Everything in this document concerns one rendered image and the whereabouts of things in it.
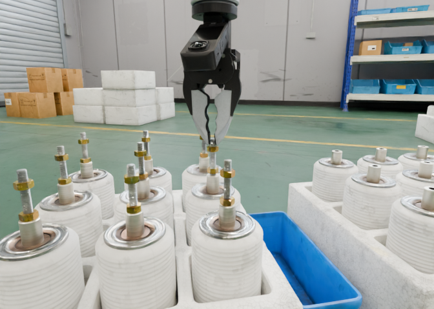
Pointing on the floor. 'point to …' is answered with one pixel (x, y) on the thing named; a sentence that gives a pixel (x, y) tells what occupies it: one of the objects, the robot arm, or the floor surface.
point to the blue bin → (306, 265)
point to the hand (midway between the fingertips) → (212, 138)
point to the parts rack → (406, 20)
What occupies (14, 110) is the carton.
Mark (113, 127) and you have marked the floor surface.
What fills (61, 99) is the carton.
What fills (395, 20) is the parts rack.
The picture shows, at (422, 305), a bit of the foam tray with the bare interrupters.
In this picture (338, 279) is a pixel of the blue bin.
